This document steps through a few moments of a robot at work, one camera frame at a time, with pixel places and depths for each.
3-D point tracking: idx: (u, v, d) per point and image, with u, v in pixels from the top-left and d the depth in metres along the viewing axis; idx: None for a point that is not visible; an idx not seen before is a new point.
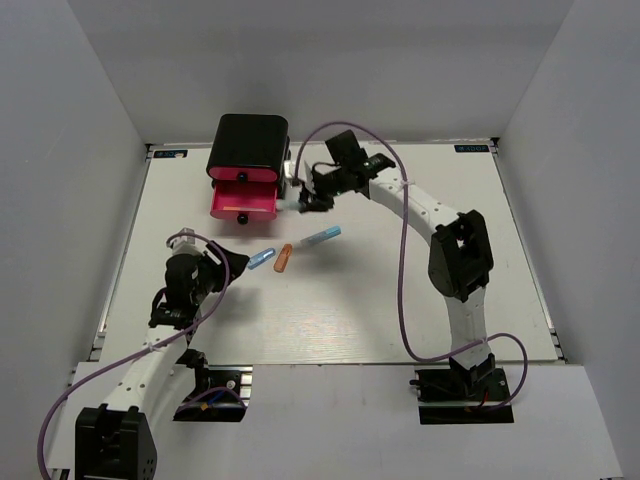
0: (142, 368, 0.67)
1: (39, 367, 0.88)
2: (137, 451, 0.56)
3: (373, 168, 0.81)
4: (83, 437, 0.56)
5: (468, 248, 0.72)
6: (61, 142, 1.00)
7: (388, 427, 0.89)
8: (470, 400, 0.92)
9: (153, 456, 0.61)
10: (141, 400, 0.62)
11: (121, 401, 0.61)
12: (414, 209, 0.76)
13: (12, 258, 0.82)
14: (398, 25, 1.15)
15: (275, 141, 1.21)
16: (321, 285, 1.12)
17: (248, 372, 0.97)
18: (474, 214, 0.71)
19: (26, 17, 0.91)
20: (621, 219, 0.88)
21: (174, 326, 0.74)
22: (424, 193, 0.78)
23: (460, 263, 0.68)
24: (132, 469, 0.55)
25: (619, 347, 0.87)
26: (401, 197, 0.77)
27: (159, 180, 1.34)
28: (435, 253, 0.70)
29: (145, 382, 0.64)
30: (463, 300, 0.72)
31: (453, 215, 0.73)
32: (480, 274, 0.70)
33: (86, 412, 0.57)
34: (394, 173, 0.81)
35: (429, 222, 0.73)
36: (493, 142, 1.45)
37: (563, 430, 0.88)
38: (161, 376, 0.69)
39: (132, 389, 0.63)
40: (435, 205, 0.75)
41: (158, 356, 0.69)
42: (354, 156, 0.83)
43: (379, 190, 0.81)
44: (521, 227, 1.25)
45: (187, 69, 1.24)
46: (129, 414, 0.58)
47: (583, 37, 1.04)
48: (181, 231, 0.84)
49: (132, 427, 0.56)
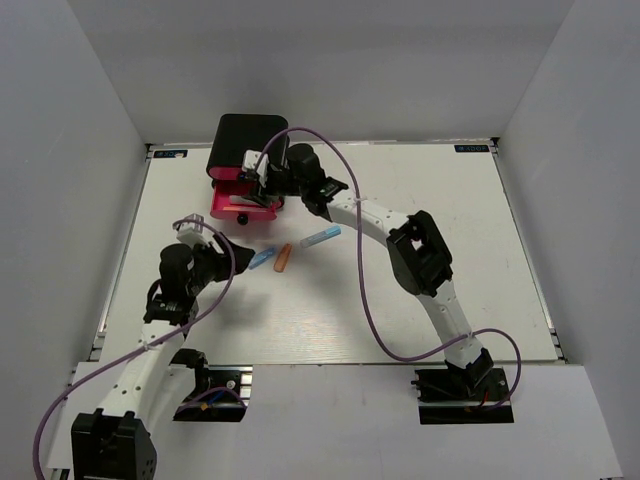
0: (137, 368, 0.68)
1: (39, 367, 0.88)
2: (134, 457, 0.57)
3: (331, 193, 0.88)
4: (81, 443, 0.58)
5: (425, 245, 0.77)
6: (61, 142, 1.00)
7: (388, 427, 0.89)
8: (470, 400, 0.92)
9: (154, 456, 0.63)
10: (137, 404, 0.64)
11: (117, 405, 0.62)
12: (368, 220, 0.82)
13: (11, 259, 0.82)
14: (398, 24, 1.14)
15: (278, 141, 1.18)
16: (321, 285, 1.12)
17: (248, 372, 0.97)
18: (423, 214, 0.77)
19: (26, 16, 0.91)
20: (621, 219, 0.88)
21: (169, 322, 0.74)
22: (376, 203, 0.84)
23: (416, 258, 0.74)
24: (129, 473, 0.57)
25: (619, 347, 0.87)
26: (354, 211, 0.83)
27: (159, 180, 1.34)
28: (393, 256, 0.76)
29: (141, 385, 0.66)
30: (432, 296, 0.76)
31: (404, 218, 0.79)
32: (443, 266, 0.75)
33: (81, 419, 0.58)
34: (346, 193, 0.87)
35: (383, 229, 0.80)
36: (493, 141, 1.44)
37: (563, 431, 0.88)
38: (158, 374, 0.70)
39: (128, 393, 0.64)
40: (387, 213, 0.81)
41: (154, 355, 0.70)
42: (314, 179, 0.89)
43: (337, 211, 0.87)
44: (521, 227, 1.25)
45: (187, 69, 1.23)
46: (125, 420, 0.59)
47: (584, 36, 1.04)
48: (191, 217, 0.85)
49: (128, 432, 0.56)
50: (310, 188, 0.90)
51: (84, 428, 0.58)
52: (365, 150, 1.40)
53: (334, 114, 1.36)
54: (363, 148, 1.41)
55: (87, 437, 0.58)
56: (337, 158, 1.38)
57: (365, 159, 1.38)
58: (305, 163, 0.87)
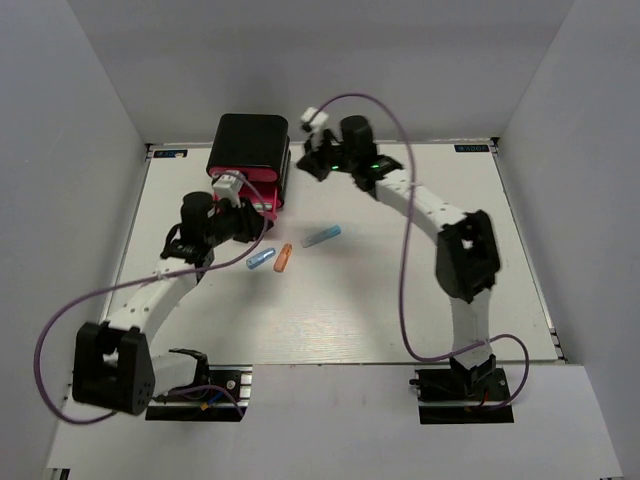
0: (149, 293, 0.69)
1: (39, 367, 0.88)
2: (136, 366, 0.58)
3: (382, 172, 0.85)
4: (86, 351, 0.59)
5: (477, 249, 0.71)
6: (60, 143, 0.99)
7: (388, 427, 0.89)
8: (470, 400, 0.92)
9: (151, 381, 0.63)
10: (143, 322, 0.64)
11: (124, 320, 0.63)
12: (420, 209, 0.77)
13: (11, 258, 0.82)
14: (398, 24, 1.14)
15: (276, 141, 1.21)
16: (322, 285, 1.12)
17: (248, 372, 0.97)
18: (480, 214, 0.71)
19: (26, 16, 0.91)
20: (622, 219, 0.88)
21: (185, 260, 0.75)
22: (430, 192, 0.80)
23: (465, 261, 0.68)
24: (128, 385, 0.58)
25: (619, 347, 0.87)
26: (406, 197, 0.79)
27: (159, 180, 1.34)
28: (440, 253, 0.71)
29: (149, 306, 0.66)
30: (468, 301, 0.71)
31: (457, 215, 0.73)
32: (490, 274, 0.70)
33: (88, 328, 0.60)
34: (398, 174, 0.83)
35: (435, 221, 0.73)
36: (493, 141, 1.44)
37: (563, 431, 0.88)
38: (165, 305, 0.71)
39: (136, 311, 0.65)
40: (442, 206, 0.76)
41: (166, 285, 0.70)
42: (366, 152, 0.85)
43: (386, 191, 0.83)
44: (521, 227, 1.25)
45: (187, 69, 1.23)
46: (130, 333, 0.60)
47: (584, 37, 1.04)
48: (237, 174, 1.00)
49: (131, 343, 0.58)
50: (360, 162, 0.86)
51: (90, 336, 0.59)
52: None
53: (334, 114, 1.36)
54: None
55: (92, 346, 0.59)
56: None
57: None
58: (359, 133, 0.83)
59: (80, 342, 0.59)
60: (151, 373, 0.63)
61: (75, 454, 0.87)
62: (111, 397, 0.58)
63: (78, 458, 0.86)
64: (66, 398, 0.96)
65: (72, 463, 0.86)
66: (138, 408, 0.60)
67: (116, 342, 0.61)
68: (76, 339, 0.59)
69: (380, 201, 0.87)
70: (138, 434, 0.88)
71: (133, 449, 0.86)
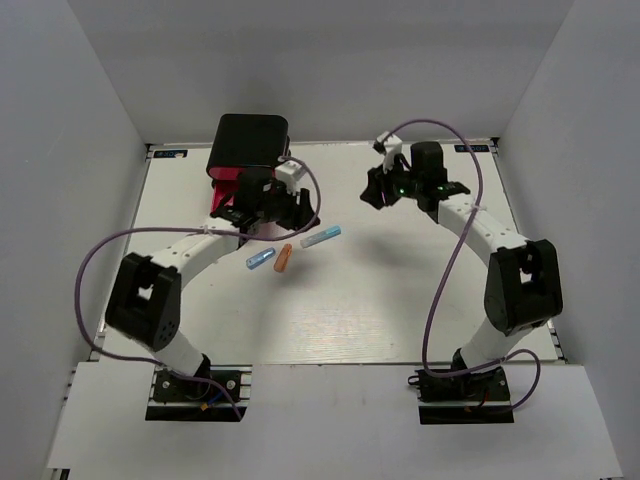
0: (193, 242, 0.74)
1: (39, 367, 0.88)
2: (165, 301, 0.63)
3: (447, 194, 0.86)
4: (126, 277, 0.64)
5: (535, 281, 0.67)
6: (60, 143, 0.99)
7: (388, 426, 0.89)
8: (470, 400, 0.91)
9: (175, 321, 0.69)
10: (182, 265, 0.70)
11: (165, 258, 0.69)
12: (478, 230, 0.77)
13: (11, 258, 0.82)
14: (398, 24, 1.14)
15: (276, 141, 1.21)
16: (322, 285, 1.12)
17: (248, 372, 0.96)
18: (547, 246, 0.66)
19: (26, 16, 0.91)
20: (622, 219, 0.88)
21: (232, 222, 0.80)
22: (493, 217, 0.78)
23: (520, 295, 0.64)
24: (154, 316, 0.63)
25: (619, 347, 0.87)
26: (467, 217, 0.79)
27: (159, 180, 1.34)
28: (492, 276, 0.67)
29: (189, 254, 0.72)
30: (505, 334, 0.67)
31: (520, 242, 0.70)
32: (544, 312, 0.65)
33: (133, 256, 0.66)
34: (464, 197, 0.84)
35: (490, 243, 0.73)
36: (493, 141, 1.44)
37: (563, 430, 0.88)
38: (204, 256, 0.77)
39: (178, 254, 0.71)
40: (503, 231, 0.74)
41: (209, 239, 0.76)
42: (434, 175, 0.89)
43: (448, 212, 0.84)
44: (521, 227, 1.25)
45: (187, 69, 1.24)
46: (168, 270, 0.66)
47: (584, 37, 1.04)
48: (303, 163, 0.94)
49: (167, 279, 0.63)
50: (426, 183, 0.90)
51: (134, 264, 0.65)
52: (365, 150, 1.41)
53: (334, 115, 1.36)
54: (362, 148, 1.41)
55: (132, 274, 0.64)
56: (337, 159, 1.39)
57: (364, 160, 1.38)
58: (427, 154, 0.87)
59: (122, 268, 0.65)
60: (176, 314, 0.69)
61: (74, 454, 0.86)
62: (136, 325, 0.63)
63: (78, 458, 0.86)
64: (66, 398, 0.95)
65: (71, 463, 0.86)
66: (157, 341, 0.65)
67: (153, 277, 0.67)
68: (120, 264, 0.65)
69: (440, 224, 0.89)
70: (138, 434, 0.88)
71: (133, 448, 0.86)
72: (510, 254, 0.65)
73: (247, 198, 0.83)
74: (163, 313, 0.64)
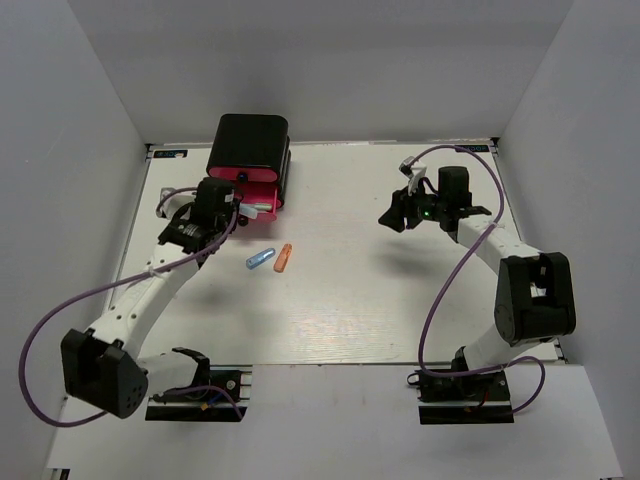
0: (137, 296, 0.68)
1: (37, 368, 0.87)
2: (119, 378, 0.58)
3: (467, 214, 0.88)
4: (68, 361, 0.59)
5: (548, 295, 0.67)
6: (60, 143, 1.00)
7: (388, 426, 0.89)
8: (470, 400, 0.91)
9: (142, 384, 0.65)
10: (129, 332, 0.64)
11: (108, 330, 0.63)
12: (492, 242, 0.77)
13: (11, 259, 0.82)
14: (398, 24, 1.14)
15: (277, 142, 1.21)
16: (322, 286, 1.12)
17: (248, 372, 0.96)
18: (560, 258, 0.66)
19: (28, 18, 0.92)
20: (623, 219, 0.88)
21: (182, 249, 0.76)
22: (510, 232, 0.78)
23: (529, 306, 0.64)
24: (112, 399, 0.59)
25: (619, 346, 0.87)
26: (482, 231, 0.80)
27: (160, 181, 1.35)
28: (501, 283, 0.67)
29: (136, 313, 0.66)
30: (511, 344, 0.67)
31: (533, 253, 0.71)
32: (556, 325, 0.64)
33: (72, 336, 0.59)
34: (484, 217, 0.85)
35: (503, 254, 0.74)
36: (493, 141, 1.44)
37: (562, 430, 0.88)
38: (158, 300, 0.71)
39: (123, 319, 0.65)
40: (516, 242, 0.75)
41: (158, 282, 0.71)
42: (457, 197, 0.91)
43: (468, 229, 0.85)
44: (521, 227, 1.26)
45: (187, 69, 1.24)
46: (112, 348, 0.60)
47: (584, 37, 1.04)
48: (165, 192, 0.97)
49: (112, 365, 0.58)
50: (450, 204, 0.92)
51: (74, 346, 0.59)
52: (365, 151, 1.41)
53: (334, 115, 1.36)
54: (362, 149, 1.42)
55: (73, 358, 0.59)
56: (337, 159, 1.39)
57: (365, 160, 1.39)
58: (453, 177, 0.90)
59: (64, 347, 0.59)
60: (141, 376, 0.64)
61: (74, 453, 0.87)
62: (97, 403, 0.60)
63: (78, 457, 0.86)
64: (66, 398, 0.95)
65: (71, 462, 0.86)
66: (125, 413, 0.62)
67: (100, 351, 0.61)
68: (61, 346, 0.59)
69: (460, 243, 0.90)
70: (138, 433, 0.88)
71: (133, 449, 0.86)
72: (521, 262, 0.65)
73: (206, 206, 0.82)
74: (121, 394, 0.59)
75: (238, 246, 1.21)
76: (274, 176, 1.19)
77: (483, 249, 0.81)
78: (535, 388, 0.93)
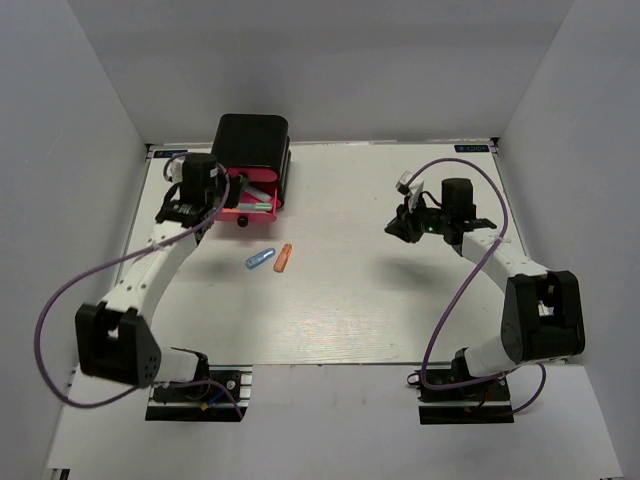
0: (143, 269, 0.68)
1: (37, 368, 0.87)
2: (138, 348, 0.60)
3: (472, 226, 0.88)
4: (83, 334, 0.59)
5: (555, 315, 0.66)
6: (60, 144, 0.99)
7: (388, 425, 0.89)
8: (470, 400, 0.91)
9: (156, 355, 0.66)
10: (141, 302, 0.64)
11: (121, 300, 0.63)
12: (498, 259, 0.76)
13: (10, 259, 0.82)
14: (397, 25, 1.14)
15: (278, 146, 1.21)
16: (321, 286, 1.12)
17: (248, 372, 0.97)
18: (570, 277, 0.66)
19: (27, 18, 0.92)
20: (621, 219, 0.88)
21: (180, 225, 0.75)
22: (515, 247, 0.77)
23: (538, 325, 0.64)
24: (132, 367, 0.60)
25: (619, 346, 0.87)
26: (488, 247, 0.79)
27: (160, 180, 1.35)
28: (508, 300, 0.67)
29: (146, 283, 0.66)
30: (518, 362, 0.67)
31: (541, 271, 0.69)
32: (565, 344, 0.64)
33: (89, 307, 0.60)
34: (490, 231, 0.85)
35: (510, 270, 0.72)
36: (493, 141, 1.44)
37: (561, 430, 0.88)
38: (163, 272, 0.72)
39: (133, 289, 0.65)
40: (523, 258, 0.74)
41: (163, 255, 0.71)
42: (462, 210, 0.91)
43: (472, 243, 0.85)
44: (522, 227, 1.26)
45: (187, 69, 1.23)
46: (128, 315, 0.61)
47: (585, 37, 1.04)
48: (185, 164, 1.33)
49: (131, 328, 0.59)
50: (454, 216, 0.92)
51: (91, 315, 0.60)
52: (364, 151, 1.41)
53: (334, 115, 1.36)
54: (362, 149, 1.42)
55: (89, 329, 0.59)
56: (337, 159, 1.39)
57: (365, 160, 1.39)
58: (457, 189, 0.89)
59: (81, 323, 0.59)
60: (154, 348, 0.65)
61: (74, 453, 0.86)
62: (116, 375, 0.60)
63: (78, 457, 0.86)
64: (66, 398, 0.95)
65: (71, 462, 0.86)
66: (144, 384, 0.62)
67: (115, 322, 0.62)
68: (76, 319, 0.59)
69: (464, 256, 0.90)
70: (138, 433, 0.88)
71: (133, 449, 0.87)
72: (529, 281, 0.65)
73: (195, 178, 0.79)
74: (141, 358, 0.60)
75: (238, 246, 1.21)
76: (274, 176, 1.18)
77: (488, 264, 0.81)
78: (534, 392, 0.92)
